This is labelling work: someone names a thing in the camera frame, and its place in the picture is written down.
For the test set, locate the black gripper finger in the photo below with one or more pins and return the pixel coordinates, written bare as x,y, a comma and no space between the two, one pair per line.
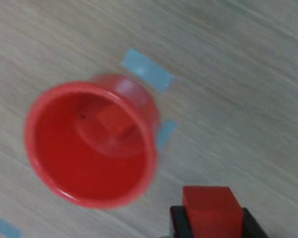
182,223
253,226

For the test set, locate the red cube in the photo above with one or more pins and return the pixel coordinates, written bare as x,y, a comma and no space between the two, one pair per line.
213,213
113,121

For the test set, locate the red round bin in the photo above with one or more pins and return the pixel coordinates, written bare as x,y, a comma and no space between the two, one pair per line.
64,153

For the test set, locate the light blue tape piece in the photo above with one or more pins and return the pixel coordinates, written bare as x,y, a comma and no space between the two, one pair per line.
167,134
3,225
149,67

